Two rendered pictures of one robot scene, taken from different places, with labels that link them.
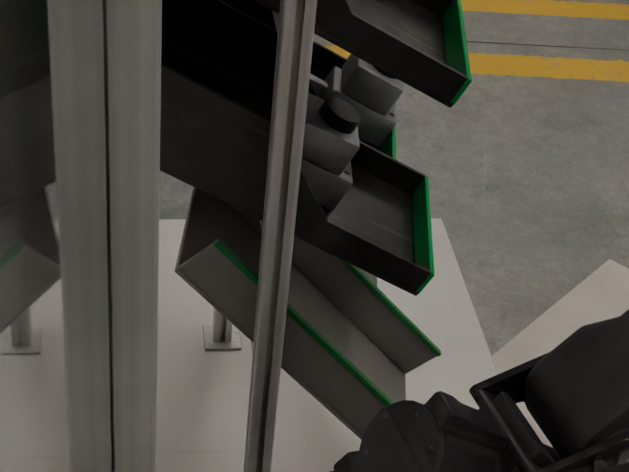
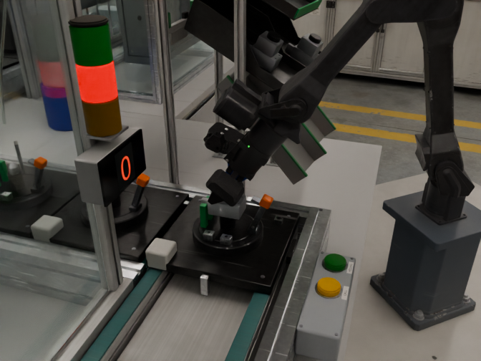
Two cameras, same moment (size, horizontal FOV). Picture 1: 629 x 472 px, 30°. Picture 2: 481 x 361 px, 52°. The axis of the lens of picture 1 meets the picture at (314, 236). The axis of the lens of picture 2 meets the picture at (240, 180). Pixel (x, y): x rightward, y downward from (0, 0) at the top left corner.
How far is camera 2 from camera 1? 0.54 m
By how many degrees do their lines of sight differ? 25
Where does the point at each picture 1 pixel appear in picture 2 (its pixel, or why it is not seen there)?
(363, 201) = (286, 75)
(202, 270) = (223, 87)
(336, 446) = (295, 196)
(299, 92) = (240, 9)
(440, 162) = not seen: hidden behind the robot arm
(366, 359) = (295, 147)
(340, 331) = not seen: hidden behind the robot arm
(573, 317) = (419, 180)
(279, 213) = (239, 58)
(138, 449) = not seen: outside the picture
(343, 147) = (271, 46)
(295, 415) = (286, 185)
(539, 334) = (400, 183)
